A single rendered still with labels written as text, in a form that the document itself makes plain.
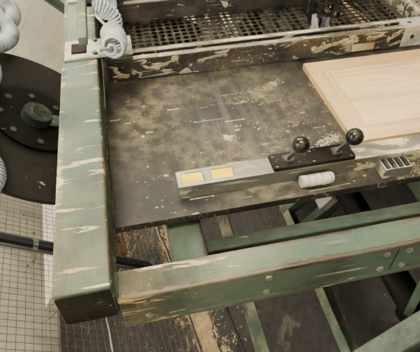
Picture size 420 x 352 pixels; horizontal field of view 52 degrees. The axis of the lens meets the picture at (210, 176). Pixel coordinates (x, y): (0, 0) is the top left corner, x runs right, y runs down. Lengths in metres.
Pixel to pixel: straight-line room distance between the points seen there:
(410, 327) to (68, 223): 1.10
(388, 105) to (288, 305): 1.90
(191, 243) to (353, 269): 0.34
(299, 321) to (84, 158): 2.15
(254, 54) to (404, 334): 0.99
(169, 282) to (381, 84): 0.88
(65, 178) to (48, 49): 5.73
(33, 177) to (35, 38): 5.12
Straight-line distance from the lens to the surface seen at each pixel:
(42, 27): 6.53
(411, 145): 1.15
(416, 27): 1.62
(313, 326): 2.81
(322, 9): 1.48
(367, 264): 0.94
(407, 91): 1.38
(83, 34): 1.08
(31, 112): 1.72
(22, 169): 1.56
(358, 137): 0.95
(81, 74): 1.24
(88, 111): 1.10
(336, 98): 1.28
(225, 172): 0.99
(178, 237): 0.96
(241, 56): 1.39
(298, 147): 0.90
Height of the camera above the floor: 2.14
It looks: 32 degrees down
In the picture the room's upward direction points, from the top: 71 degrees counter-clockwise
